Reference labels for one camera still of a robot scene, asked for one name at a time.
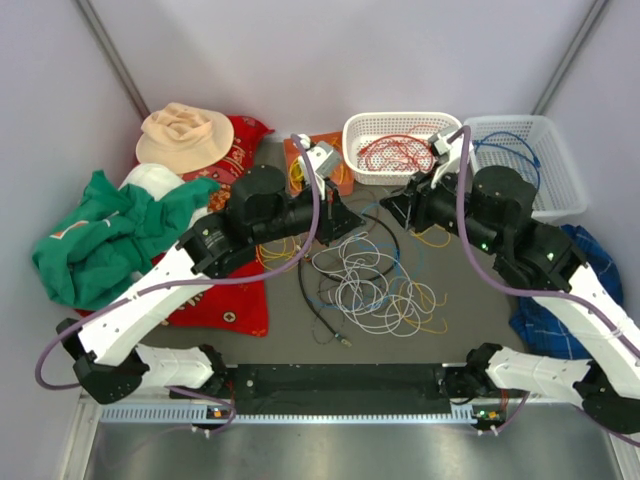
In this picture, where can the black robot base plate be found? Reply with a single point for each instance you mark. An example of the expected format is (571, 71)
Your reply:
(346, 389)

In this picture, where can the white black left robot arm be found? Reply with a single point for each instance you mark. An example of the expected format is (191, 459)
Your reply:
(110, 361)

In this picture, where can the white basket with red cable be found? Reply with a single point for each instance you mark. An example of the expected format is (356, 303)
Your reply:
(387, 148)

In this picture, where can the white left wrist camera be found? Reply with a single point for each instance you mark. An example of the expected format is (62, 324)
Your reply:
(324, 160)

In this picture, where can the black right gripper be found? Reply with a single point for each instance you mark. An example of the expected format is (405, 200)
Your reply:
(410, 206)

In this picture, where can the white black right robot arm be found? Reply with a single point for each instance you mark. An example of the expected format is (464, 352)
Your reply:
(539, 262)

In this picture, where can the orange cardboard box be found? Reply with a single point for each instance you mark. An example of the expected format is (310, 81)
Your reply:
(342, 176)

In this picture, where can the white empty perforated basket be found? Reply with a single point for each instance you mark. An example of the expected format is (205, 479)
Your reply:
(533, 147)

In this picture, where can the beige bucket hat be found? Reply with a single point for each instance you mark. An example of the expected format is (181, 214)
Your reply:
(183, 138)

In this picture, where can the blue plaid cloth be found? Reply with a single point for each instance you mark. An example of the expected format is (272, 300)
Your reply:
(540, 330)

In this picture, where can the green garment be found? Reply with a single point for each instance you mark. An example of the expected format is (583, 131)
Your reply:
(90, 256)

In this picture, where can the white garment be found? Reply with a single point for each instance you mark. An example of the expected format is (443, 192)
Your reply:
(157, 180)

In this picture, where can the slotted cable duct rail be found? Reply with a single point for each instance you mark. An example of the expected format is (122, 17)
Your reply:
(208, 414)

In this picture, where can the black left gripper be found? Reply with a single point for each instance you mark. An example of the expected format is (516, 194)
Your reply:
(335, 218)

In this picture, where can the red patterned cloth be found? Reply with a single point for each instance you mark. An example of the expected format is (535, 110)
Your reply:
(238, 308)

